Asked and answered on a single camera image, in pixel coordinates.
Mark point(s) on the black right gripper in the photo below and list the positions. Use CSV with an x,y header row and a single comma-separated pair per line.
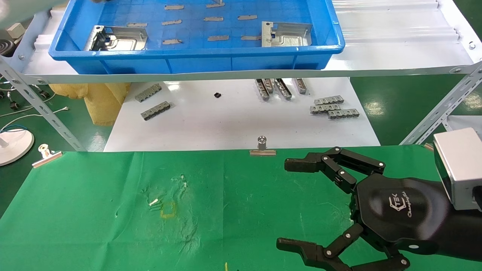
x,y
399,214

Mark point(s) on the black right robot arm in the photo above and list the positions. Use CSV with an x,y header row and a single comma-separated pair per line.
x,y
467,233

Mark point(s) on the grey slotted connector strip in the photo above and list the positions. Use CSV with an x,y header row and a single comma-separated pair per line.
x,y
156,111
301,86
343,114
283,89
328,100
324,109
262,90
269,85
148,93

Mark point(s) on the green table cloth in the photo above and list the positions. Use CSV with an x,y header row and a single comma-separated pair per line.
x,y
188,210

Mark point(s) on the perforated steel angle strut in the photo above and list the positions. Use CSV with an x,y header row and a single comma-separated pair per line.
x,y
37,107
440,109

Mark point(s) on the small white scrap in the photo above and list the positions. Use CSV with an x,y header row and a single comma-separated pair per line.
x,y
153,202

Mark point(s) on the blue plastic bin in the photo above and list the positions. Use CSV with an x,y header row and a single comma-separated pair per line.
x,y
196,60

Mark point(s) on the grey tape strip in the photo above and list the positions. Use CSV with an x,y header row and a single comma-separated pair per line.
x,y
214,5
174,7
213,19
137,25

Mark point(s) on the yellow mesh bag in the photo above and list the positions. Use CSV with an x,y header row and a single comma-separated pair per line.
x,y
101,101

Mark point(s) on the white round base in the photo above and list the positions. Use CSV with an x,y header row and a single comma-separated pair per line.
x,y
15,145

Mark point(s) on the small grey box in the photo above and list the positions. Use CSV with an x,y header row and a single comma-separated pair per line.
x,y
15,30

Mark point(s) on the black coiled object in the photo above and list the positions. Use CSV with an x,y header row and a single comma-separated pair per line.
x,y
5,47

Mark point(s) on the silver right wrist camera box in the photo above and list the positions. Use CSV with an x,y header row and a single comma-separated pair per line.
x,y
461,165

